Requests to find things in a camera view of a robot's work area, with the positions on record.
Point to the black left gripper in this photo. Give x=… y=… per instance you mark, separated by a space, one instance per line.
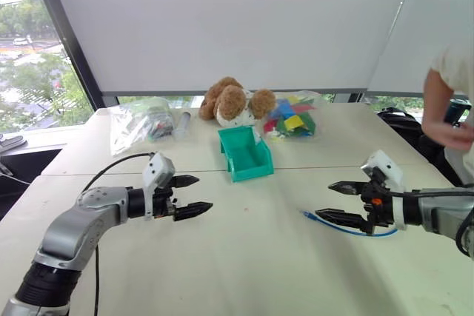
x=163 y=202

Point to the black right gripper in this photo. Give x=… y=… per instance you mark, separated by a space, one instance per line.
x=377 y=209

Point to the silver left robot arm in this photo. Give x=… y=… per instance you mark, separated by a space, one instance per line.
x=63 y=234

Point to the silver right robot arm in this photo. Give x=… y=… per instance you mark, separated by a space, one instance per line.
x=440 y=212

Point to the teal plastic storage bin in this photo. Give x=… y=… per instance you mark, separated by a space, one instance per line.
x=248 y=160

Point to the grey plastic tube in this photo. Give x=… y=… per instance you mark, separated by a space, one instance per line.
x=182 y=125

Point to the clear bag of small parts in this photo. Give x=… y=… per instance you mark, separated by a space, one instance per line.
x=148 y=123

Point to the black backpack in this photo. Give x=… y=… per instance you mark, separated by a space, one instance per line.
x=407 y=127

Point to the bag of colourful pieces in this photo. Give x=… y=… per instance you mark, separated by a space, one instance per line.
x=292 y=120

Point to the brown white plush dog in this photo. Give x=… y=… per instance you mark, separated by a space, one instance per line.
x=229 y=101

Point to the black handheld device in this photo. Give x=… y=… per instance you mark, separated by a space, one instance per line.
x=457 y=110

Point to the wide white roller blind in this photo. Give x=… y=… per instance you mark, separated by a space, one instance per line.
x=222 y=23

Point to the person in white shirt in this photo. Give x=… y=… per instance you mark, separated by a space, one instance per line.
x=459 y=68

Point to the grey object on ledge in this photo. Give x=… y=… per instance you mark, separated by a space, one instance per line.
x=11 y=141

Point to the narrow white roller blind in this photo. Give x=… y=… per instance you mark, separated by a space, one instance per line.
x=429 y=35

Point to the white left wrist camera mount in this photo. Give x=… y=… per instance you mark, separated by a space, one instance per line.
x=158 y=168

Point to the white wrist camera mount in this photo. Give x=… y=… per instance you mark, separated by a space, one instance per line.
x=389 y=168
x=158 y=168

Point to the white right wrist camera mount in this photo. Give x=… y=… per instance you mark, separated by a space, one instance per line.
x=389 y=168

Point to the black window frame post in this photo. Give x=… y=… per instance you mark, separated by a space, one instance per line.
x=63 y=31

